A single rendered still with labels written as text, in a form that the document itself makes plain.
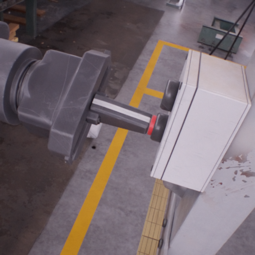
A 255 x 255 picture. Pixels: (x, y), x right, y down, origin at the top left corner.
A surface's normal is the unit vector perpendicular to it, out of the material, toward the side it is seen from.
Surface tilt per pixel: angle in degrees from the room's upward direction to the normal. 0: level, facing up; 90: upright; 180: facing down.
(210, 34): 90
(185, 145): 90
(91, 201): 0
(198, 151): 90
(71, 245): 0
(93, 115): 30
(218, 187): 90
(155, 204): 0
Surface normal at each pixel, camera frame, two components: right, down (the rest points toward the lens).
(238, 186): -0.25, 0.59
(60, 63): 0.02, -0.36
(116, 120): -0.31, 0.89
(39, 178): 0.17, -0.75
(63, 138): -0.21, 0.37
